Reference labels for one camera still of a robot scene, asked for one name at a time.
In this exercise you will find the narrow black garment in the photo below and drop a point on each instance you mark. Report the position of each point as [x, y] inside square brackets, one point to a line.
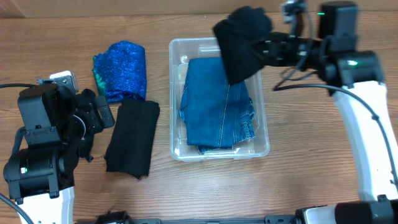
[85, 147]

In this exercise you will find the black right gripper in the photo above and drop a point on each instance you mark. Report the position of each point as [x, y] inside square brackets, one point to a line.
[267, 50]

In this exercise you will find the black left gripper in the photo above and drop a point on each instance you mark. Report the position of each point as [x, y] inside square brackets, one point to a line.
[101, 114]

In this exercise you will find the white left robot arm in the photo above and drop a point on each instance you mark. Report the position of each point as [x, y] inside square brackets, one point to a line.
[59, 127]

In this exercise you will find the clear plastic storage bin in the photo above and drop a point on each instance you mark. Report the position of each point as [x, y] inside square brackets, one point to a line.
[180, 52]

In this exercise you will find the blue denim jeans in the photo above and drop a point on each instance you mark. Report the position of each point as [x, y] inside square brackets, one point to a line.
[217, 114]

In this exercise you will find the blue sparkly fabric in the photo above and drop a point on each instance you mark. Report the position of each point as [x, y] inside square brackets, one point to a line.
[120, 72]

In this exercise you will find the wide black garment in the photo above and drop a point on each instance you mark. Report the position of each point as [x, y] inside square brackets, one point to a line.
[130, 148]

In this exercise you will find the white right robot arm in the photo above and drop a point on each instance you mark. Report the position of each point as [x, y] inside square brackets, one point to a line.
[355, 81]

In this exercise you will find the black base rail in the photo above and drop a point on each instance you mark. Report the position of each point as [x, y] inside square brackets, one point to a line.
[124, 218]

